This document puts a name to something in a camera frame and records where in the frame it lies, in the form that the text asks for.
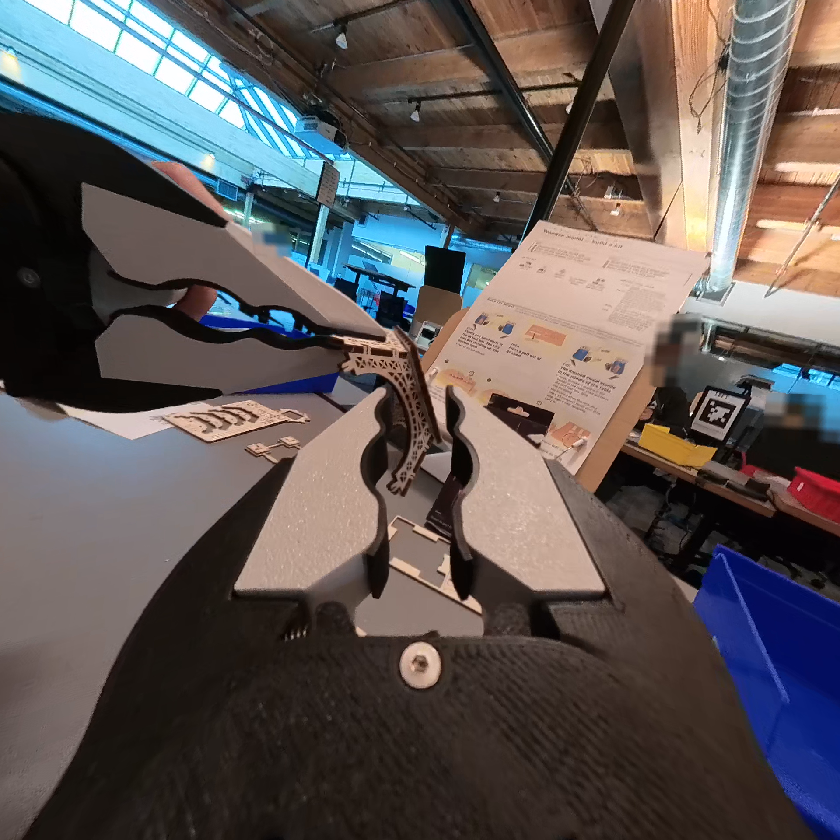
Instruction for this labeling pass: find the emptied wooden sheet frame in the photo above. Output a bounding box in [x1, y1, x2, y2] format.
[387, 515, 483, 614]

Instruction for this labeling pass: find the black device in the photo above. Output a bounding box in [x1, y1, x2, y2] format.
[697, 459, 772, 501]

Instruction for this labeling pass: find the ceiling projector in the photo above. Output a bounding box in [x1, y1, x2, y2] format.
[294, 115, 349, 155]

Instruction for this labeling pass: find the red plastic bin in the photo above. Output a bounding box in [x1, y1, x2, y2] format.
[787, 466, 840, 522]

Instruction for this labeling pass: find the blue plastic bin with label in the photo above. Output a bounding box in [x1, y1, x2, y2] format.
[694, 543, 840, 840]

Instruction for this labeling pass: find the wooden sheet with arch cutouts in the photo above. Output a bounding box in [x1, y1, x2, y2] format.
[163, 400, 311, 442]

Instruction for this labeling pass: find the printed instruction sheet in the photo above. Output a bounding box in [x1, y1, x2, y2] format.
[427, 220, 711, 475]

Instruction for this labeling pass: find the silver ventilation duct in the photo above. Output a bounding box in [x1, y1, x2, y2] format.
[696, 0, 805, 303]

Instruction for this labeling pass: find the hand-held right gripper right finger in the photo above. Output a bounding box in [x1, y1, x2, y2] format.
[445, 386, 606, 614]

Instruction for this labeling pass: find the wooden work table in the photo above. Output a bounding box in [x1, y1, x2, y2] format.
[620, 440, 840, 539]

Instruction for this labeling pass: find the black upright panel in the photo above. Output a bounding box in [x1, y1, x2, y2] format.
[424, 246, 467, 293]

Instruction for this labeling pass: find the yellow plastic bin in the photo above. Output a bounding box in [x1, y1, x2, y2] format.
[638, 423, 718, 468]

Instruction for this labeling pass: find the white paper sheet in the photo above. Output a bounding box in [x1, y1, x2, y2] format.
[62, 394, 198, 441]

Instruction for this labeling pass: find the black steel pole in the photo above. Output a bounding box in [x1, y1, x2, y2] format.
[521, 0, 637, 240]

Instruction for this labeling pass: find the grey desk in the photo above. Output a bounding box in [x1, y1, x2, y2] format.
[0, 371, 700, 840]

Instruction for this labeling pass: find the wooden tower base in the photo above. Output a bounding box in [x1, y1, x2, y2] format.
[338, 327, 442, 495]

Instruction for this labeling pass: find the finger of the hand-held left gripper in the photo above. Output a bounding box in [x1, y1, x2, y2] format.
[82, 184, 386, 342]
[95, 305, 345, 395]

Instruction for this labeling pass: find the wooden four-square frame piece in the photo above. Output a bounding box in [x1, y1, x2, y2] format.
[246, 436, 303, 463]

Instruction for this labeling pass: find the person's left hand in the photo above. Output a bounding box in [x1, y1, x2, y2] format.
[152, 161, 232, 322]

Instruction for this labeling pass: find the black and white marker tag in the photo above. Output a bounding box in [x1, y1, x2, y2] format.
[689, 387, 752, 447]

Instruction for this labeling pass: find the dark tower kit box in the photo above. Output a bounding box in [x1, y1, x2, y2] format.
[425, 392, 553, 540]

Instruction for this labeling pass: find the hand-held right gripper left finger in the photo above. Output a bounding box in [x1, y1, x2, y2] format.
[234, 386, 391, 601]

